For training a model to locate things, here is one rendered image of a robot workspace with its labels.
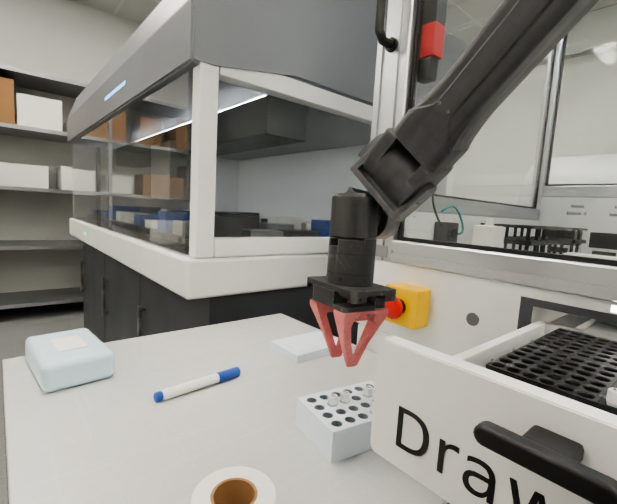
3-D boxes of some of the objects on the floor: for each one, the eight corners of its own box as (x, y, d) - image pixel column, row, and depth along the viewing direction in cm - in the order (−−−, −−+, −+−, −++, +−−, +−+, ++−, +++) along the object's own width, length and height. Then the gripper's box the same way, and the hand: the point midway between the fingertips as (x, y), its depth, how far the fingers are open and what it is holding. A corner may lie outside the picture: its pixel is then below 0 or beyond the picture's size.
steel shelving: (-297, 359, 210) (-347, -20, 187) (-253, 334, 247) (-290, 15, 224) (254, 294, 441) (261, 122, 419) (234, 286, 479) (240, 127, 456)
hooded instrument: (179, 593, 99) (195, -146, 79) (70, 357, 239) (66, 70, 219) (428, 436, 177) (468, 43, 157) (236, 327, 317) (244, 113, 297)
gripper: (307, 233, 47) (300, 351, 49) (356, 239, 39) (345, 382, 40) (350, 235, 51) (342, 345, 52) (403, 241, 42) (392, 373, 43)
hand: (344, 355), depth 46 cm, fingers open, 3 cm apart
